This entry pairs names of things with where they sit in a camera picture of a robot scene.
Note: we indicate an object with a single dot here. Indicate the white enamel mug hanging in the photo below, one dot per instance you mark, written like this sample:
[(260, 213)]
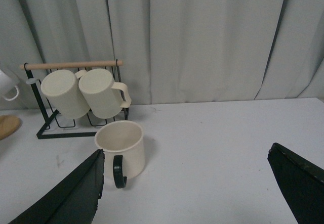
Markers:
[(8, 84)]

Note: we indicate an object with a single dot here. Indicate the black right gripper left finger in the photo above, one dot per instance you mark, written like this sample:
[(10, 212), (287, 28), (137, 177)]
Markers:
[(74, 199)]

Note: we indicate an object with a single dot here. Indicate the cream mug right on rack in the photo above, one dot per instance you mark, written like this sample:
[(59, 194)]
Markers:
[(104, 95)]

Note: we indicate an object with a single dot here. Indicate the cream mug with black handle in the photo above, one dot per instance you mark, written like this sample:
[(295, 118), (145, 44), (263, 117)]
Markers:
[(123, 146)]

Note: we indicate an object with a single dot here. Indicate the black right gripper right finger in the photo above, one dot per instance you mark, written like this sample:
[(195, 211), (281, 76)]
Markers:
[(300, 182)]

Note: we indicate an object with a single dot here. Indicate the cream mug on rack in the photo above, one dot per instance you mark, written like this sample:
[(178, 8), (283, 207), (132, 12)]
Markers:
[(61, 89), (104, 95)]

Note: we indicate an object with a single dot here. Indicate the wooden round stand base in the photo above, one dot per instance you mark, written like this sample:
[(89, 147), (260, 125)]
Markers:
[(9, 124)]

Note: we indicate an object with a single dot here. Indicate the black wire mug rack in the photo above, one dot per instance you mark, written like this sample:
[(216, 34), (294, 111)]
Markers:
[(55, 124)]

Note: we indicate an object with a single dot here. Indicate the grey curtain backdrop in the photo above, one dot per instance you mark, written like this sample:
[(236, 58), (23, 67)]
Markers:
[(174, 51)]

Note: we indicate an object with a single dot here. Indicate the cream mug left on rack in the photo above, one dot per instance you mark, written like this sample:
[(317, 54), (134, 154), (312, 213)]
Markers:
[(61, 89)]

